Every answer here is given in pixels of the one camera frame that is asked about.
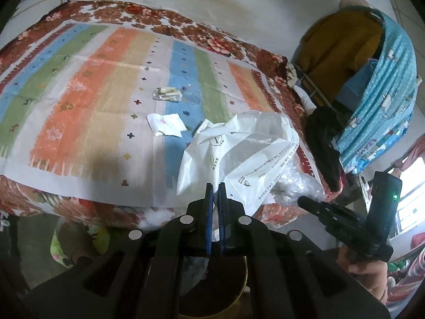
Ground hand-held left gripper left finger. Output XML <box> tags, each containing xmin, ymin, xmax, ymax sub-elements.
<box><xmin>23</xmin><ymin>183</ymin><xmax>216</xmax><ymax>319</ymax></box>

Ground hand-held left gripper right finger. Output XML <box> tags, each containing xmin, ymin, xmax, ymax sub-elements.
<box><xmin>219</xmin><ymin>183</ymin><xmax>390</xmax><ymax>319</ymax></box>

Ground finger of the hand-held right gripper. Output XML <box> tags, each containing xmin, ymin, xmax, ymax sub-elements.
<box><xmin>297</xmin><ymin>195</ymin><xmax>366</xmax><ymax>223</ymax></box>
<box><xmin>324</xmin><ymin>214</ymin><xmax>369</xmax><ymax>244</ymax></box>

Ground white plastic bag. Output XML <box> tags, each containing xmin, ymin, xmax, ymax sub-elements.
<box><xmin>176</xmin><ymin>110</ymin><xmax>301</xmax><ymax>245</ymax></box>

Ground black round bin gold rim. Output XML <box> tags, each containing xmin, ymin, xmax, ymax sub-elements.
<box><xmin>177</xmin><ymin>254</ymin><xmax>249</xmax><ymax>319</ymax></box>

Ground small white packet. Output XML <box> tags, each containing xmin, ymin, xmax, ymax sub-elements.
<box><xmin>147</xmin><ymin>113</ymin><xmax>187</xmax><ymax>137</ymax></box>

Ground clear plastic wrapper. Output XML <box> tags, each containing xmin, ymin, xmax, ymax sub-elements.
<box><xmin>152</xmin><ymin>86</ymin><xmax>183</xmax><ymax>103</ymax></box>

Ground person's right hand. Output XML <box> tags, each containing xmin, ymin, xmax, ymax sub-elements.
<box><xmin>335</xmin><ymin>242</ymin><xmax>389</xmax><ymax>306</ymax></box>

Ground window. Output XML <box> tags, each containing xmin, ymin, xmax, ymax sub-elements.
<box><xmin>388</xmin><ymin>159</ymin><xmax>425</xmax><ymax>240</ymax></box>

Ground black cloth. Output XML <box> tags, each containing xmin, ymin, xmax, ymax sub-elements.
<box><xmin>305</xmin><ymin>108</ymin><xmax>344</xmax><ymax>193</ymax></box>

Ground white cloth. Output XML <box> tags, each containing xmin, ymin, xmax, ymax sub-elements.
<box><xmin>287</xmin><ymin>63</ymin><xmax>317</xmax><ymax>114</ymax></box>

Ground blue printed cloth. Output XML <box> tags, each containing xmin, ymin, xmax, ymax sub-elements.
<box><xmin>332</xmin><ymin>7</ymin><xmax>419</xmax><ymax>173</ymax></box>

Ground metal rack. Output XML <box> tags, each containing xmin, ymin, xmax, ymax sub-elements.
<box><xmin>297</xmin><ymin>66</ymin><xmax>333</xmax><ymax>107</ymax></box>

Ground person's left foot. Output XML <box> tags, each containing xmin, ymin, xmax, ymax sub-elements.
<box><xmin>58</xmin><ymin>221</ymin><xmax>100</xmax><ymax>263</ymax></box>

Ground yellow hanging garment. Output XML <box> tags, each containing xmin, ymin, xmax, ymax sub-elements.
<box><xmin>294</xmin><ymin>7</ymin><xmax>386</xmax><ymax>103</ymax></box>

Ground multicoloured striped mat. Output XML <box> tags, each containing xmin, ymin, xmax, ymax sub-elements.
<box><xmin>0</xmin><ymin>19</ymin><xmax>329</xmax><ymax>208</ymax></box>

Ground brown floral blanket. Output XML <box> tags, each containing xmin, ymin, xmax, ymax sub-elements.
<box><xmin>0</xmin><ymin>0</ymin><xmax>346</xmax><ymax>236</ymax></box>

